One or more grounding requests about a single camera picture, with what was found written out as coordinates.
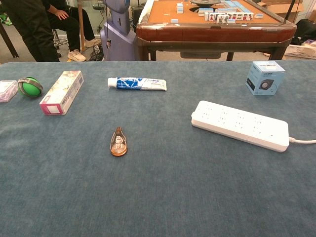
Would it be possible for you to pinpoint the purple robot base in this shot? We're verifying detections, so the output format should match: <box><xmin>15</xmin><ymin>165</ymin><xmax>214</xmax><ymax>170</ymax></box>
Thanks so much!
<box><xmin>100</xmin><ymin>0</ymin><xmax>140</xmax><ymax>62</ymax></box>

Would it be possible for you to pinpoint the white power strip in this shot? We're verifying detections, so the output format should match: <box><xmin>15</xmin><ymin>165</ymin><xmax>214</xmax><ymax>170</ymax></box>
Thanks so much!
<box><xmin>191</xmin><ymin>100</ymin><xmax>290</xmax><ymax>153</ymax></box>

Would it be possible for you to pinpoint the blue white toothpaste tube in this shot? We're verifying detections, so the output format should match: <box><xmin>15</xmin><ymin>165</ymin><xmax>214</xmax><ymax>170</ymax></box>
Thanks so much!
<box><xmin>107</xmin><ymin>77</ymin><xmax>167</xmax><ymax>91</ymax></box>

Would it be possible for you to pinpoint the orange correction tape dispenser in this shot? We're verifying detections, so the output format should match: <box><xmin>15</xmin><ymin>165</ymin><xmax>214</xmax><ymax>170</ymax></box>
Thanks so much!
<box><xmin>110</xmin><ymin>126</ymin><xmax>128</xmax><ymax>157</ymax></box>

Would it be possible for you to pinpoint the blue table cloth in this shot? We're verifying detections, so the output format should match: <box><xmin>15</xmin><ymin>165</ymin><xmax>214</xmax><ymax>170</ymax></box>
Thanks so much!
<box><xmin>0</xmin><ymin>60</ymin><xmax>316</xmax><ymax>237</ymax></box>

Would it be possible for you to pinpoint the pink white long carton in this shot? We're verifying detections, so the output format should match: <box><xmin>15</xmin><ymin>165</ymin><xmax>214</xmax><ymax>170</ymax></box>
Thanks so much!
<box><xmin>39</xmin><ymin>70</ymin><xmax>84</xmax><ymax>116</ymax></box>

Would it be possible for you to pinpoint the brown mahjong table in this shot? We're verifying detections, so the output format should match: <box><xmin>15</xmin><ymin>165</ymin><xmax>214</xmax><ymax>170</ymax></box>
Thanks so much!
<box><xmin>136</xmin><ymin>0</ymin><xmax>297</xmax><ymax>62</ymax></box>

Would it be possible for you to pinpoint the light blue speaker box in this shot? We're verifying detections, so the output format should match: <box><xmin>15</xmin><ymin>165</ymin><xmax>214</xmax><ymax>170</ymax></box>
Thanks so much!
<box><xmin>245</xmin><ymin>60</ymin><xmax>286</xmax><ymax>96</ymax></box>

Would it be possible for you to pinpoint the row of mahjong tiles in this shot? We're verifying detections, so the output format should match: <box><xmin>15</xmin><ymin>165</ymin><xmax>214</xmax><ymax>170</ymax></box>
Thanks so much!
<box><xmin>204</xmin><ymin>12</ymin><xmax>254</xmax><ymax>22</ymax></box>

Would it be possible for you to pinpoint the metal stool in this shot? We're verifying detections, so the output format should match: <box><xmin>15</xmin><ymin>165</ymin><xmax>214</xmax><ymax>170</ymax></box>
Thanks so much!
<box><xmin>52</xmin><ymin>29</ymin><xmax>70</xmax><ymax>50</ymax></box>

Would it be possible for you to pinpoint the seated person in black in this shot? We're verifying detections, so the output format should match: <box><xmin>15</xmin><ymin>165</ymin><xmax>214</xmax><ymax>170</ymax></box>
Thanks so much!
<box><xmin>41</xmin><ymin>0</ymin><xmax>102</xmax><ymax>62</ymax></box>

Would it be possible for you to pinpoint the green ball with grey band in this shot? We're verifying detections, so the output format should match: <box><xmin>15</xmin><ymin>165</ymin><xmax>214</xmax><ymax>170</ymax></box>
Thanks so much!
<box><xmin>17</xmin><ymin>77</ymin><xmax>43</xmax><ymax>98</ymax></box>

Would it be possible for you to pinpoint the clear plastic case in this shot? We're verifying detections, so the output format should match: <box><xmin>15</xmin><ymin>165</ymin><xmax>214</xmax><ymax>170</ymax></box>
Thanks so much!
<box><xmin>0</xmin><ymin>80</ymin><xmax>19</xmax><ymax>103</ymax></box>

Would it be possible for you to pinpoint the white plastic basket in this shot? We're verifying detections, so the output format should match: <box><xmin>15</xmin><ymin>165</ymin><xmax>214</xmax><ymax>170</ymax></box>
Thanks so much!
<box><xmin>284</xmin><ymin>44</ymin><xmax>316</xmax><ymax>60</ymax></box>

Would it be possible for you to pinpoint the standing person in black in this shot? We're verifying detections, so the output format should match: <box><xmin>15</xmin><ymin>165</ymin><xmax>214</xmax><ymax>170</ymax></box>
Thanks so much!
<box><xmin>2</xmin><ymin>0</ymin><xmax>60</xmax><ymax>62</ymax></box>

